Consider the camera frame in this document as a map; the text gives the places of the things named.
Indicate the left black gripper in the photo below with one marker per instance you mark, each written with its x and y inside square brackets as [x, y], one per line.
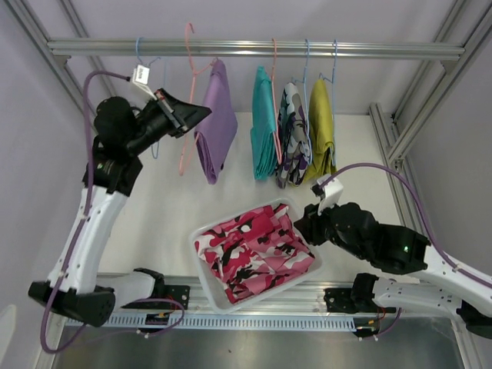
[186, 115]

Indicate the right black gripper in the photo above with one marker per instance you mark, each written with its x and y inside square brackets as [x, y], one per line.
[308, 224]

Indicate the lilac purple trousers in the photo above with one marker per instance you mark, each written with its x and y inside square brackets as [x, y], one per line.
[215, 134]

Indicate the pink camouflage trousers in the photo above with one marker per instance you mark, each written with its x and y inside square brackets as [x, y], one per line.
[254, 252]

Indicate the white plastic basket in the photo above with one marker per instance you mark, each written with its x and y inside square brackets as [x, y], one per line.
[212, 287]

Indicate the light blue wire hanger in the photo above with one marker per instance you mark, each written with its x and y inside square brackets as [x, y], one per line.
[156, 146]

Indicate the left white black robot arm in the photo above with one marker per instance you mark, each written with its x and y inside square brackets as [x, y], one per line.
[124, 132]

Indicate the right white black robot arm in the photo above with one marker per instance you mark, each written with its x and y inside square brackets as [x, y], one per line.
[398, 250]

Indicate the olive yellow trousers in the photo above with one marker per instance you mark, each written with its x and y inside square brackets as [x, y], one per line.
[321, 133]

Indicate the teal trousers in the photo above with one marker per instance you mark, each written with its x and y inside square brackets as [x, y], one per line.
[265, 144]

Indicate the purple grey camouflage trousers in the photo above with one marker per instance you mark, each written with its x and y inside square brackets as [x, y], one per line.
[293, 134]

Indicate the blue hanger under camouflage trousers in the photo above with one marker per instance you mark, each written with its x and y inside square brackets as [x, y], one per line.
[303, 81]

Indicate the blue hanger under olive trousers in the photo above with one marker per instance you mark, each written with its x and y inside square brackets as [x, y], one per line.
[332, 81]

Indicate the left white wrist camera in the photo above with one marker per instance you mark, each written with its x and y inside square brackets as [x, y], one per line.
[139, 84]

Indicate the right aluminium frame posts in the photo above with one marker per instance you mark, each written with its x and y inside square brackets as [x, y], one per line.
[467, 24]

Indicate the aluminium frame posts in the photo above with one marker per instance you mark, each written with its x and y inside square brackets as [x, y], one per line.
[467, 24]
[24, 15]

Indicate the white slotted cable duct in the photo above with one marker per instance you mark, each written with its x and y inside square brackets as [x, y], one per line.
[232, 322]

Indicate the aluminium hanging rail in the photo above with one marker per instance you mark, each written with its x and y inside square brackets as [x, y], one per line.
[240, 48]

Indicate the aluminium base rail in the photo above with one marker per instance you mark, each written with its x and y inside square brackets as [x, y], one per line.
[307, 298]

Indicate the left aluminium frame posts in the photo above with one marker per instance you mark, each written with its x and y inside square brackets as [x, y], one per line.
[24, 15]

